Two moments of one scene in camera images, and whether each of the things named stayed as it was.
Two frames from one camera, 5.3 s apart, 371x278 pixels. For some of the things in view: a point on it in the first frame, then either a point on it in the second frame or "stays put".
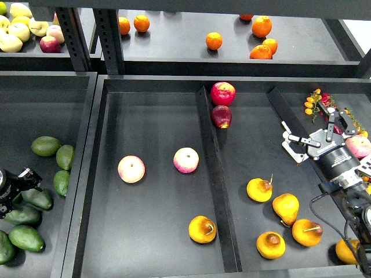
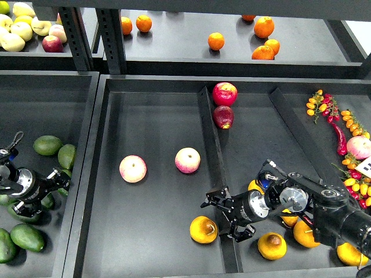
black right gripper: x=335 y=160 -> x=248 y=207
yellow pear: x=202 y=229 stays put
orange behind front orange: x=272 y=44 stays put
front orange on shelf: x=261 y=52 stays put
